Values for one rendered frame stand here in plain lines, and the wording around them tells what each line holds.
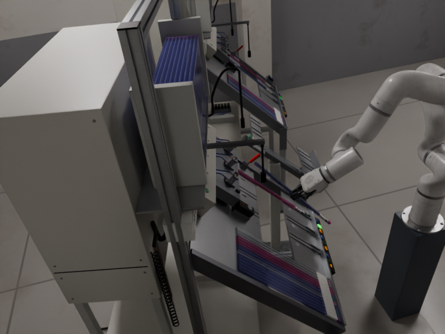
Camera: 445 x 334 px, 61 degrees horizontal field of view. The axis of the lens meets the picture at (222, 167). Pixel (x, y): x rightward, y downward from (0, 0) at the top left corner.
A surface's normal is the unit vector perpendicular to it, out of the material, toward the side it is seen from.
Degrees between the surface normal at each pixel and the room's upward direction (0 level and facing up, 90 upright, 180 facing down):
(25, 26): 90
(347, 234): 0
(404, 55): 90
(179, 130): 90
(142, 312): 0
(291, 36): 90
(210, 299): 0
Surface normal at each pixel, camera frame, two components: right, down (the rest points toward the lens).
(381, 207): -0.09, -0.80
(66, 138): 0.01, 0.60
